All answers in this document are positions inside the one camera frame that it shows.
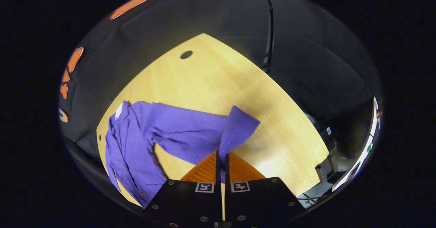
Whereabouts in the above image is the black hanging strap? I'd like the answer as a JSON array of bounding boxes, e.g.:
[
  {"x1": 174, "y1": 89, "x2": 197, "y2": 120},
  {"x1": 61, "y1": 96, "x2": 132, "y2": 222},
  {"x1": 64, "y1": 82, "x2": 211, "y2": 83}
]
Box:
[{"x1": 262, "y1": 0, "x2": 276, "y2": 72}]

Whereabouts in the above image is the purple shirt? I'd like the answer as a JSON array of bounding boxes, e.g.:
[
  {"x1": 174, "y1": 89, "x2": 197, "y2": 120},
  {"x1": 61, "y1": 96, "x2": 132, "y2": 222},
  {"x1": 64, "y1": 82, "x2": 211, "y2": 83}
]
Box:
[{"x1": 105, "y1": 100, "x2": 261, "y2": 209}]

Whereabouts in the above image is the white panel with coloured marks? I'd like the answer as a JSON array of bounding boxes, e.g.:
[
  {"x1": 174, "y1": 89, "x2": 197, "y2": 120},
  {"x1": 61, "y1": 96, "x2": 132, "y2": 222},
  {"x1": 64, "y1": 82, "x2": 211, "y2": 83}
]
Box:
[{"x1": 332, "y1": 97, "x2": 381, "y2": 192}]

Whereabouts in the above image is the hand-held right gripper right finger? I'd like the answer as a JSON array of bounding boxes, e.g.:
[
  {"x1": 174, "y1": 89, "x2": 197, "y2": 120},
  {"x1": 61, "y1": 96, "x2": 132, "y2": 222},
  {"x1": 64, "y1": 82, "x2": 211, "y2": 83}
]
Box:
[{"x1": 224, "y1": 152, "x2": 305, "y2": 228}]

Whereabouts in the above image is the thin light cable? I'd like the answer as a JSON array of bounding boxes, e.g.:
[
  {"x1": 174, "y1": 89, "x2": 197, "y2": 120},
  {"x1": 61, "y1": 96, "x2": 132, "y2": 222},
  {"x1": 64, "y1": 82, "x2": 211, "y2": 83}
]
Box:
[{"x1": 296, "y1": 193, "x2": 329, "y2": 201}]

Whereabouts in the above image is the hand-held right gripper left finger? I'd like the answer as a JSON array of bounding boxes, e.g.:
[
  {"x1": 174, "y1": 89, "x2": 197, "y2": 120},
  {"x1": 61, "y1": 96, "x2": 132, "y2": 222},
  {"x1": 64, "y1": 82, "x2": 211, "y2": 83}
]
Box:
[{"x1": 143, "y1": 150, "x2": 223, "y2": 228}]

